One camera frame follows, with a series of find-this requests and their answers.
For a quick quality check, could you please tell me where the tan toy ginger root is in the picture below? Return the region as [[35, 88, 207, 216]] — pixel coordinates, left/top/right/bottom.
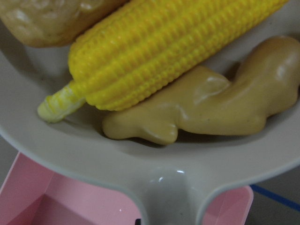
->
[[102, 36, 300, 145]]

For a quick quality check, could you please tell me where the yellow toy corn cob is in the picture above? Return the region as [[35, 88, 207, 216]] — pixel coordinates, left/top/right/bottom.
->
[[37, 0, 285, 123]]

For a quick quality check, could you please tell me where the beige plastic dustpan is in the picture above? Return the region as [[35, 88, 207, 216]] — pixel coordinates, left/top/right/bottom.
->
[[0, 0, 300, 225]]

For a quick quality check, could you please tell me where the brown toy potato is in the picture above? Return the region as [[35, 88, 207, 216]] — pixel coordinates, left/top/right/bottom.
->
[[0, 0, 126, 47]]

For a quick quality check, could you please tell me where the pink plastic bin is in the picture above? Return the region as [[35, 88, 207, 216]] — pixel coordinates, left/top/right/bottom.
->
[[0, 151, 255, 225]]

